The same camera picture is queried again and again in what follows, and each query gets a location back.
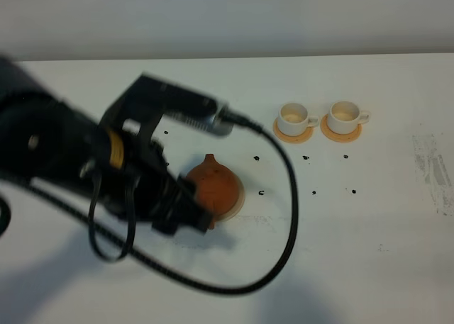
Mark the right orange coaster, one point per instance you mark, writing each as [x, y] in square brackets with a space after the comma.
[339, 138]

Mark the right white teacup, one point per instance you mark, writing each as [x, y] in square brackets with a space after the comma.
[345, 116]

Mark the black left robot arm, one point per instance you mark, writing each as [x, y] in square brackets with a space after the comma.
[44, 137]

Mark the orange coaster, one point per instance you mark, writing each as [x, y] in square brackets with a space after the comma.
[339, 138]
[306, 135]

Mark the brown clay teapot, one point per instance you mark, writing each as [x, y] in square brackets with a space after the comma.
[215, 185]

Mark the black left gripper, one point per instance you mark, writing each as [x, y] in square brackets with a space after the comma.
[134, 185]

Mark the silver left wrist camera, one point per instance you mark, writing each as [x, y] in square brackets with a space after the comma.
[148, 99]

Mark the white teacup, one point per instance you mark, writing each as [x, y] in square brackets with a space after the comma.
[294, 119]
[345, 116]

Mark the beige teapot coaster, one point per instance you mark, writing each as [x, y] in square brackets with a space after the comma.
[237, 206]

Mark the left orange coaster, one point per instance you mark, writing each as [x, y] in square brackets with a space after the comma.
[306, 135]

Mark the left white teacup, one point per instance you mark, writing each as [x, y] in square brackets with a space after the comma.
[294, 119]

